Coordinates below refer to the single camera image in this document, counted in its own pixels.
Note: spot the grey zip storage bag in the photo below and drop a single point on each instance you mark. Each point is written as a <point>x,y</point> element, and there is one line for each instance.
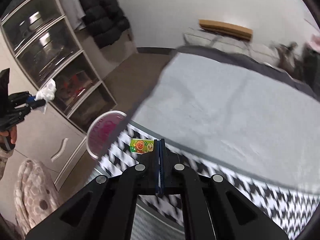
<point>259,52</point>

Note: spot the black large duffel bag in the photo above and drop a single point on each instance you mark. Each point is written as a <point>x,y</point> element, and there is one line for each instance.
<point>310,64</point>

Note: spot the houndstooth grey bed cover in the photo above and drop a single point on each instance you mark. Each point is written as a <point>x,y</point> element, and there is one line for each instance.
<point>260,134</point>

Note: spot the pink clothes pile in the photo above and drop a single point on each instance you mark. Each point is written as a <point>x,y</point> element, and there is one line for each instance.
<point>314,43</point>

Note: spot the colourful candy wrapper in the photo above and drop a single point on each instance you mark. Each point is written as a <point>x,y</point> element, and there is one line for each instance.
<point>141,146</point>

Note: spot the white trash bin pink liner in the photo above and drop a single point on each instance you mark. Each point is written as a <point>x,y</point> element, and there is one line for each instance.
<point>99,131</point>

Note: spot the patterned fleece pajama knee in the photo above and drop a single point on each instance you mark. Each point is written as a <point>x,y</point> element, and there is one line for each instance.
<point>35,195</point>

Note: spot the brown flat cardboard box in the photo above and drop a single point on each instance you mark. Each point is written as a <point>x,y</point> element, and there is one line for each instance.
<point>227,29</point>

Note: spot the black puffer jacket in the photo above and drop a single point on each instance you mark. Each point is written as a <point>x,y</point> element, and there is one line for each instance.
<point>104,20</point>

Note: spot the person's left hand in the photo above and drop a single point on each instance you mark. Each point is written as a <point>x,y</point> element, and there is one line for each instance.
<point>12,133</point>

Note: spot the white tissue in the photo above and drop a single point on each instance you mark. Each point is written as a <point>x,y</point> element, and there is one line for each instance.
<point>47,94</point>

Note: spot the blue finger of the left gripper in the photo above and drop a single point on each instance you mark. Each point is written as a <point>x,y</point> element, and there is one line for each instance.
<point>30,99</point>

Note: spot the white drawer storage unit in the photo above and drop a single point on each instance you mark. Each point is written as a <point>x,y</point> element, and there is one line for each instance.
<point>43,44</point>

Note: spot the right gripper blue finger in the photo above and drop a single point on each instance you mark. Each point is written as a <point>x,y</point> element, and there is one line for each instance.
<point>161,169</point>
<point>156,165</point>

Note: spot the brown tied plastic bag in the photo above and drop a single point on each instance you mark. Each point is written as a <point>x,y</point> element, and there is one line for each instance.
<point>288,61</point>

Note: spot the patterned fleece left sleeve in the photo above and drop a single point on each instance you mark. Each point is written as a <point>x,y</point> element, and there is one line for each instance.
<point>4,156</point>

